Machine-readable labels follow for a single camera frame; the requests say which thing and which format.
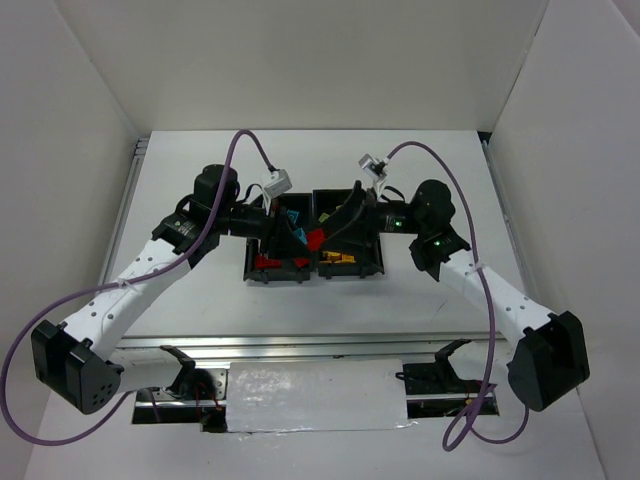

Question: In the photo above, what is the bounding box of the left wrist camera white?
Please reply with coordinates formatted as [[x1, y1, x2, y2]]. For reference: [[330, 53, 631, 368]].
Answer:
[[261, 169, 292, 199]]

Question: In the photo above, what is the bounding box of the white foil covered board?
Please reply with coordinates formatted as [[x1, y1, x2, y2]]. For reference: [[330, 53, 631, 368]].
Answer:
[[226, 359, 409, 433]]

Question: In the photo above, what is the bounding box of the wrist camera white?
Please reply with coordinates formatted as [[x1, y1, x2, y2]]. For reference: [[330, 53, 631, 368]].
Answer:
[[261, 169, 292, 199], [358, 154, 389, 197]]

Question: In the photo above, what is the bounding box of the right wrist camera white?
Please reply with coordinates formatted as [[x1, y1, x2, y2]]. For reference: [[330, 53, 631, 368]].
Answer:
[[358, 154, 389, 197]]

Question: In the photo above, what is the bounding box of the black four compartment tray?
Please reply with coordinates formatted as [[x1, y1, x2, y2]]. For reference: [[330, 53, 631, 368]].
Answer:
[[243, 189, 384, 284]]

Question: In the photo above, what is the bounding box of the red teal green lego stack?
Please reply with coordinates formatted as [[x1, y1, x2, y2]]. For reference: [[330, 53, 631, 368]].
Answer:
[[294, 228, 326, 252]]

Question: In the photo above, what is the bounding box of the red flower lego brick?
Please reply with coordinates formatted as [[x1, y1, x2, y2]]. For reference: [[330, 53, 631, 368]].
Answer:
[[254, 255, 282, 270]]

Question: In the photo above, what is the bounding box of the aluminium frame rail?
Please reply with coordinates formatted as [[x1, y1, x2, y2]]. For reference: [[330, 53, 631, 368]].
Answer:
[[118, 332, 489, 362]]

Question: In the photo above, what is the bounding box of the teal lego brick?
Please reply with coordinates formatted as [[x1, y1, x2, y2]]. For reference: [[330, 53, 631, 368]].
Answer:
[[287, 210, 299, 224]]

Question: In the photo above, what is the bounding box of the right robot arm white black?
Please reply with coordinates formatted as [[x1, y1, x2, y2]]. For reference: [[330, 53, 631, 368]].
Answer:
[[319, 180, 590, 412]]

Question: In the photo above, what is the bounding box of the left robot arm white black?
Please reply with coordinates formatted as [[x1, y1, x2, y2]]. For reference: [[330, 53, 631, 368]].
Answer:
[[31, 164, 292, 415]]

